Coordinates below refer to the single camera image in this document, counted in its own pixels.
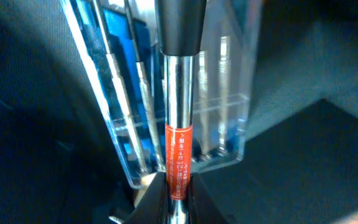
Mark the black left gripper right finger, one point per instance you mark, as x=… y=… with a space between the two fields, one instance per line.
x=202 y=209

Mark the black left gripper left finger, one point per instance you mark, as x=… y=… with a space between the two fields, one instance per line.
x=153 y=207

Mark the blue clear screwdriver set case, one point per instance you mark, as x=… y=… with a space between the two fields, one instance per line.
x=120 y=50

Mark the small claw hammer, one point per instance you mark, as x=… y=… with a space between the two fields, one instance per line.
x=180 y=28

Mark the black open gift box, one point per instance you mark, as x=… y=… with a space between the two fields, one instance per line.
x=300 y=165

